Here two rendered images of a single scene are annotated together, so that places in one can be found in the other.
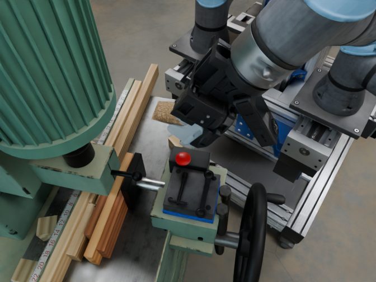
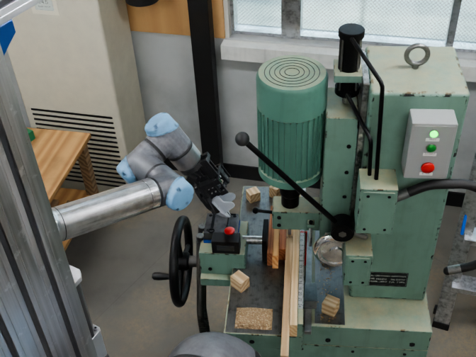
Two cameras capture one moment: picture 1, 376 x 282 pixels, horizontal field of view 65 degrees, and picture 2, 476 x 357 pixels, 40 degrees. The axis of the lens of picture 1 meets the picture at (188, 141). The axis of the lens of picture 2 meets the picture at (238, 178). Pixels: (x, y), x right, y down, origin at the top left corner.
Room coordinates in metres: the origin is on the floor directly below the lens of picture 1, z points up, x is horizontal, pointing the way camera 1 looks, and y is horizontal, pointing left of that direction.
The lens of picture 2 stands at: (1.62, -0.08, 2.33)
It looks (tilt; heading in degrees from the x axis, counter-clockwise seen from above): 40 degrees down; 175
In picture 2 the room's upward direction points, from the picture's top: 3 degrees counter-clockwise
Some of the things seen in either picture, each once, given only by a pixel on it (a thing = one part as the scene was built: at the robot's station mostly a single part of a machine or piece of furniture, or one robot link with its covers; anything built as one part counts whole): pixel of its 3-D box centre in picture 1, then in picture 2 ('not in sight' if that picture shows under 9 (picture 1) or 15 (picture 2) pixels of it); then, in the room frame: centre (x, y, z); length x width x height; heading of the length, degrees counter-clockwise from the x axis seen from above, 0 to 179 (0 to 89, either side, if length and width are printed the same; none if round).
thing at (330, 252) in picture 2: not in sight; (336, 249); (0.43, 0.29, 1.02); 0.12 x 0.03 x 0.12; 77
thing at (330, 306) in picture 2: not in sight; (330, 305); (0.47, 0.28, 0.82); 0.04 x 0.04 x 0.04; 52
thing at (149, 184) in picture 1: (147, 183); (255, 239); (0.29, 0.09, 0.95); 0.09 x 0.07 x 0.09; 167
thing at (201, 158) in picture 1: (192, 182); (222, 231); (0.28, -0.01, 0.99); 0.13 x 0.11 x 0.06; 167
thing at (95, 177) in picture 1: (78, 166); (297, 215); (0.29, 0.21, 1.03); 0.14 x 0.07 x 0.09; 77
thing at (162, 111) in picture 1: (172, 110); (253, 316); (0.54, 0.04, 0.91); 0.10 x 0.07 x 0.02; 77
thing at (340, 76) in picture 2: not in sight; (350, 61); (0.31, 0.33, 1.54); 0.08 x 0.08 x 0.17; 77
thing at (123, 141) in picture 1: (123, 142); (287, 276); (0.42, 0.16, 0.92); 0.56 x 0.02 x 0.04; 167
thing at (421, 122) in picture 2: not in sight; (428, 144); (0.49, 0.47, 1.40); 0.10 x 0.06 x 0.16; 77
